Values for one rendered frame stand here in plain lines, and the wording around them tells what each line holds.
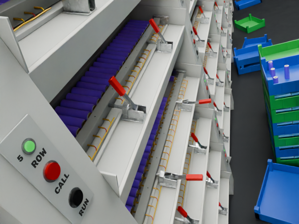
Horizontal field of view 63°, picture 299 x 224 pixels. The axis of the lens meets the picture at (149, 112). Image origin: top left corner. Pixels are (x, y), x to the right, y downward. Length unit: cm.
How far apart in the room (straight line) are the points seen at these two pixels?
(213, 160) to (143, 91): 67
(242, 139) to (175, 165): 108
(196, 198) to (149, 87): 40
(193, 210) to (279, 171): 80
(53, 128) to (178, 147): 43
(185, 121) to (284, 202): 80
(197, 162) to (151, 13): 51
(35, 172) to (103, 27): 23
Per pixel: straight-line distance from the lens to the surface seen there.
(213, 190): 102
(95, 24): 36
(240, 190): 142
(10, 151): 23
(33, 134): 24
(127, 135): 42
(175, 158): 62
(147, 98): 49
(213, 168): 108
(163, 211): 55
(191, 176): 55
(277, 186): 143
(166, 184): 57
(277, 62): 131
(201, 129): 96
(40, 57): 27
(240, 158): 155
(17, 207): 24
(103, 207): 32
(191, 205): 77
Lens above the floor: 118
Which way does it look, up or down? 33 degrees down
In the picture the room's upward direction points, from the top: 25 degrees counter-clockwise
